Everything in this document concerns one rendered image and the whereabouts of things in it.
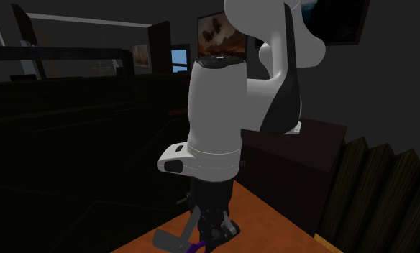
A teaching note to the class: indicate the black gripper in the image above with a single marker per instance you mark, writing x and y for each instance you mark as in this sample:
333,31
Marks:
211,192

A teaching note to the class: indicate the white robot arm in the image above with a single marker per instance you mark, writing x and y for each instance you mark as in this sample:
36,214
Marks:
215,115

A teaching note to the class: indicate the dark robot stand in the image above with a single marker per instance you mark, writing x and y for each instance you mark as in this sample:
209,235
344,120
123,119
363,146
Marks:
294,164

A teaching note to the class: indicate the dark olive ridged furniture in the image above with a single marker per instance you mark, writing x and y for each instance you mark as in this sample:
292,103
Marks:
378,203

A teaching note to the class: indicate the blue window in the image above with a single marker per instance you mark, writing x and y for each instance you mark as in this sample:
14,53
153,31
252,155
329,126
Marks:
179,59

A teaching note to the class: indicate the tall dark cabinet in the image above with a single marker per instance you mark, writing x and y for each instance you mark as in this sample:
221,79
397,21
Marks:
160,49

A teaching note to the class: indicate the small orange wall picture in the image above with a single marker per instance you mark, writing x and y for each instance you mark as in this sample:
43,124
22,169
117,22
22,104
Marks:
141,55

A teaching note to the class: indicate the brown framed wall picture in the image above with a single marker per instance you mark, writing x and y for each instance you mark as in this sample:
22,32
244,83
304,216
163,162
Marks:
218,36

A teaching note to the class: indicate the dark framed wall picture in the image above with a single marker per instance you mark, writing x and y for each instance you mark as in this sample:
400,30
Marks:
336,21

